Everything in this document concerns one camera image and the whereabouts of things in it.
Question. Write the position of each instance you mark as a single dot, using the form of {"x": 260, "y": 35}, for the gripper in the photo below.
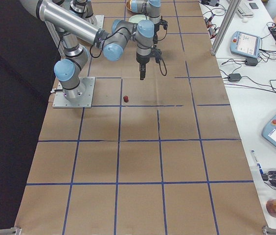
{"x": 142, "y": 59}
{"x": 156, "y": 31}

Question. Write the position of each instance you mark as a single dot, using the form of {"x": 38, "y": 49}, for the strawberry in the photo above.
{"x": 126, "y": 99}

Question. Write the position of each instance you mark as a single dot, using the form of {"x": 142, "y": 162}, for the light green plate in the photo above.
{"x": 137, "y": 18}

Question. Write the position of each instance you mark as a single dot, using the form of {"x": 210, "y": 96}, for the wicker basket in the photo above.
{"x": 128, "y": 5}

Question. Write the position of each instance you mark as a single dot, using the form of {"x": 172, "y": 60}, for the teach pendant upper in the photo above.
{"x": 245, "y": 44}

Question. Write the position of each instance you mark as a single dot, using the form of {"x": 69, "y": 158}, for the white keyboard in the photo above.
{"x": 243, "y": 11}

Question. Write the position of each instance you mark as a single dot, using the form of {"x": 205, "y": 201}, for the black power adapter lower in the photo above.
{"x": 234, "y": 77}

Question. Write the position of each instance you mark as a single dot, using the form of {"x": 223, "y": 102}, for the black power adapter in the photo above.
{"x": 251, "y": 62}
{"x": 234, "y": 77}

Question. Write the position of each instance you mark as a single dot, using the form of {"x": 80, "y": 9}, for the brown paper table cover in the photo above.
{"x": 168, "y": 162}

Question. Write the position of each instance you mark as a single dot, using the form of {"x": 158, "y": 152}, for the black power adapter upper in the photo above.
{"x": 251, "y": 62}

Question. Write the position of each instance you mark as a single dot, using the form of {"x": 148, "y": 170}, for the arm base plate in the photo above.
{"x": 81, "y": 97}
{"x": 97, "y": 20}

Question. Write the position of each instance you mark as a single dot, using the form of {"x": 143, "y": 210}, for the aluminium frame post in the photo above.
{"x": 224, "y": 26}

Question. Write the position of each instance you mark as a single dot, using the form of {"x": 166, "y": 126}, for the metal corner bracket left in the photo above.
{"x": 11, "y": 231}

